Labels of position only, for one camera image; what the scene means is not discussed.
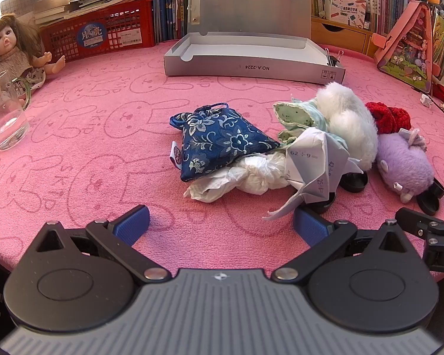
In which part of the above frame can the white label printer box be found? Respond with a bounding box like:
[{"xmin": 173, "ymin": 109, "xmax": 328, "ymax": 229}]
[{"xmin": 324, "ymin": 0, "xmax": 367, "ymax": 30}]

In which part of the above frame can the red crocheted piece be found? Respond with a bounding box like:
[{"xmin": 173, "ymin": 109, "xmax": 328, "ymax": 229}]
[{"xmin": 366, "ymin": 101, "xmax": 412, "ymax": 134}]

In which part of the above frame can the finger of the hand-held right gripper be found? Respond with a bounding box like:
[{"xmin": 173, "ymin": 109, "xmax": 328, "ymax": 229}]
[{"xmin": 395, "ymin": 207, "xmax": 444, "ymax": 236}]

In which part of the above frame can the wooden drawer box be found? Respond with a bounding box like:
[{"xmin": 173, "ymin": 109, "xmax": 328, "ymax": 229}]
[{"xmin": 311, "ymin": 17, "xmax": 378, "ymax": 58}]

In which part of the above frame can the brown-haired doll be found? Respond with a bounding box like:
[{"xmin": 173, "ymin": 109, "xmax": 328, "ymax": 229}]
[{"xmin": 0, "ymin": 13, "xmax": 66, "ymax": 109}]

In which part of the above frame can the white grid panel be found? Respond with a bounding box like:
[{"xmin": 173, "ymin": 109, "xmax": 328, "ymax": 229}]
[{"xmin": 0, "ymin": 0, "xmax": 36, "ymax": 16}]

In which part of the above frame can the red plastic crate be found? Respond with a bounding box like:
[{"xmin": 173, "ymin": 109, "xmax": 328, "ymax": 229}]
[{"xmin": 40, "ymin": 0, "xmax": 156, "ymax": 63}]

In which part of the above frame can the pink house toy case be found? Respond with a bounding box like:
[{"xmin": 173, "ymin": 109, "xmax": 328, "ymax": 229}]
[{"xmin": 374, "ymin": 1, "xmax": 435, "ymax": 93}]

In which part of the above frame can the row of blue upright books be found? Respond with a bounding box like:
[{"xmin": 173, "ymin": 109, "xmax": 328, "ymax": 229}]
[{"xmin": 151, "ymin": 0, "xmax": 193, "ymax": 43}]

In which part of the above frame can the white plush toy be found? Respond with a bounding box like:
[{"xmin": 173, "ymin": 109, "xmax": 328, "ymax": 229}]
[{"xmin": 314, "ymin": 80, "xmax": 379, "ymax": 172}]

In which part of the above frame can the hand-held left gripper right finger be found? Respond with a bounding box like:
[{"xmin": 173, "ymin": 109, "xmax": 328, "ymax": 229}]
[{"xmin": 271, "ymin": 206, "xmax": 411, "ymax": 282}]

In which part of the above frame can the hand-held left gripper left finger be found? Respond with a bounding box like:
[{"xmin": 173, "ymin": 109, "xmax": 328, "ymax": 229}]
[{"xmin": 30, "ymin": 204, "xmax": 172, "ymax": 282}]

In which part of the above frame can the pink rabbit print mat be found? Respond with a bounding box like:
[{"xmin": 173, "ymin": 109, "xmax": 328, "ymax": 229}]
[{"xmin": 0, "ymin": 39, "xmax": 444, "ymax": 282}]

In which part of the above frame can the green speckled cloth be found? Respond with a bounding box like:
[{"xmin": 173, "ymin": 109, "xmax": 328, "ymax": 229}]
[{"xmin": 273, "ymin": 96, "xmax": 346, "ymax": 149}]

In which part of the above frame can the clear glass pitcher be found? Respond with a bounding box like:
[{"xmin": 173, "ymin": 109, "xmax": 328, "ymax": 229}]
[{"xmin": 0, "ymin": 70, "xmax": 34, "ymax": 151}]

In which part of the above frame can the purple plush toy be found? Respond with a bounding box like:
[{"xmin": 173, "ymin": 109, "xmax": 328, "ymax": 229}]
[{"xmin": 375, "ymin": 129, "xmax": 434, "ymax": 203}]

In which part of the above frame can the silver cardboard box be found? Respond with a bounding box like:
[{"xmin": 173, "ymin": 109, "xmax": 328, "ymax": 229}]
[{"xmin": 163, "ymin": 0, "xmax": 346, "ymax": 85}]

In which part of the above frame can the blue floral pouch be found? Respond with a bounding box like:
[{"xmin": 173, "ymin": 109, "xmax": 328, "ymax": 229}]
[{"xmin": 169, "ymin": 103, "xmax": 282, "ymax": 183}]

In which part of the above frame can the white tissue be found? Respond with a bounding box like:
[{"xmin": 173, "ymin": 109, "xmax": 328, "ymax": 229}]
[{"xmin": 184, "ymin": 151, "xmax": 293, "ymax": 203}]

